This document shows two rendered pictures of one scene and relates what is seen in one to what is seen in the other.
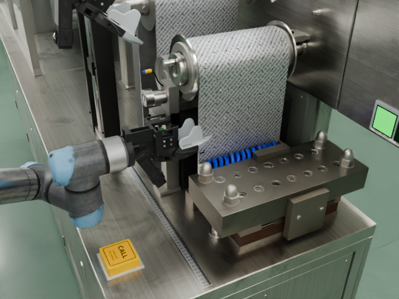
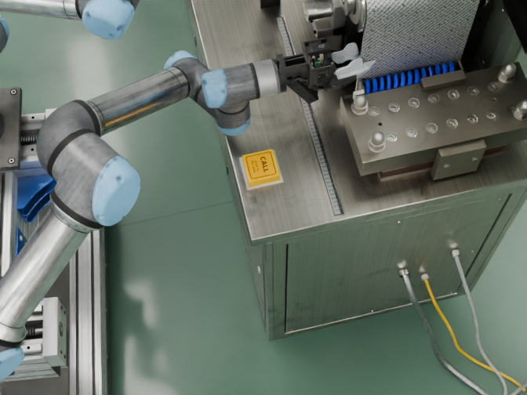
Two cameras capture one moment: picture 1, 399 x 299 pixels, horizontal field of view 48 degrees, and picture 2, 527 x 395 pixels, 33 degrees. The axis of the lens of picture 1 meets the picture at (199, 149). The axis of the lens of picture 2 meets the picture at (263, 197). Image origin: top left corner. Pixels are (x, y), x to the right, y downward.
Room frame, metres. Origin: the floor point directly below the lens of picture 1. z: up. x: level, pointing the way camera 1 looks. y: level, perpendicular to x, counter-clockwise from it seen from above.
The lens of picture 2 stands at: (-0.17, -0.07, 2.67)
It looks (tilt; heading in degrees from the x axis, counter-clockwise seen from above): 65 degrees down; 16
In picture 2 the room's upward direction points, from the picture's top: 2 degrees counter-clockwise
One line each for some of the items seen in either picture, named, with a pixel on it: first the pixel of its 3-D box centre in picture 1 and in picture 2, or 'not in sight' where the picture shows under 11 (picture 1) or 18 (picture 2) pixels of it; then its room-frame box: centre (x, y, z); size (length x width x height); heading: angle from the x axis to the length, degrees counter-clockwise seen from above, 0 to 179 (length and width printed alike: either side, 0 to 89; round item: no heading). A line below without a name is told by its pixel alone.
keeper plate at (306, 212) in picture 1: (306, 214); (458, 161); (0.78, -0.25, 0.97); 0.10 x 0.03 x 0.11; 117
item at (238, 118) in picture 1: (241, 121); (414, 46); (0.94, -0.10, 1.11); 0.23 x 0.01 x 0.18; 117
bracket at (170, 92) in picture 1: (164, 140); (325, 42); (0.95, 0.09, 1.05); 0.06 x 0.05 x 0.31; 117
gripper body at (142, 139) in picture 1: (149, 142); (304, 68); (0.84, 0.11, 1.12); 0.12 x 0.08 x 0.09; 117
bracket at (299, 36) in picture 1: (294, 35); not in sight; (1.08, -0.23, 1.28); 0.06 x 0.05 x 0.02; 117
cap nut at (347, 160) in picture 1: (347, 156); (524, 107); (0.89, -0.35, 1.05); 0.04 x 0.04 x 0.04
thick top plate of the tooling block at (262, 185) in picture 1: (278, 181); (440, 117); (0.86, -0.19, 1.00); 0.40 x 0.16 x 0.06; 117
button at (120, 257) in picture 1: (119, 257); (260, 168); (0.69, 0.17, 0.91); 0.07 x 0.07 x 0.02; 27
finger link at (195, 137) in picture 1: (196, 136); (356, 65); (0.87, 0.01, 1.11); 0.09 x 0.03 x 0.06; 116
